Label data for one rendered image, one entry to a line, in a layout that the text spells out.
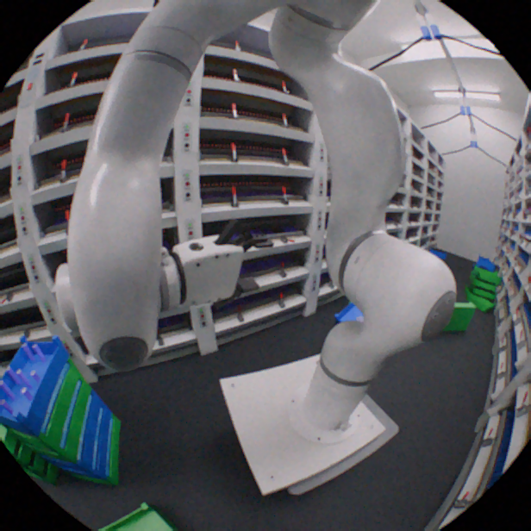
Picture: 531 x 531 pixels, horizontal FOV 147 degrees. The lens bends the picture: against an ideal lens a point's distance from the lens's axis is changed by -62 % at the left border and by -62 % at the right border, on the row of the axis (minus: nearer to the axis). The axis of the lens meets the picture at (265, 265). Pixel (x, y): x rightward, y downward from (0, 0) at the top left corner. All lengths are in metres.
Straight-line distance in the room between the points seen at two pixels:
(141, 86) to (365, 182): 0.24
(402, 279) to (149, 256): 0.23
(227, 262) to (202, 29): 0.30
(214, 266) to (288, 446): 0.40
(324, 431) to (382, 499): 0.46
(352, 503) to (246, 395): 0.55
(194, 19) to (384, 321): 0.38
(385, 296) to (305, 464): 0.38
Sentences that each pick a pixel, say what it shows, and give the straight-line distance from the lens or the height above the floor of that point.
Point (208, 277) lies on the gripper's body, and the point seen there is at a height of 0.68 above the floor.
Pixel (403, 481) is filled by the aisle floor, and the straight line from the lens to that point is 0.93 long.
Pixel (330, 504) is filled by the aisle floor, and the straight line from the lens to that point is 0.82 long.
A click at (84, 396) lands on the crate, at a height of 0.26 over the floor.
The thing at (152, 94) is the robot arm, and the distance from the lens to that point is 0.22.
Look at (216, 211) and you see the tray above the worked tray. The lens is 0.85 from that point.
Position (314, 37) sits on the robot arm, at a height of 1.01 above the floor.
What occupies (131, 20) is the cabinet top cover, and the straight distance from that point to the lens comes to 1.27.
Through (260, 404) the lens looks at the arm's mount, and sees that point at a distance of 0.54.
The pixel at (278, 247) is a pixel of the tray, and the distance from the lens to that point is 1.04.
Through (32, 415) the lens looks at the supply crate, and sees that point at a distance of 0.63.
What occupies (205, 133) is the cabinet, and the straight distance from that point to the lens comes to 1.08.
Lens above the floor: 0.80
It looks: 21 degrees down
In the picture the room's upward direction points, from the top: straight up
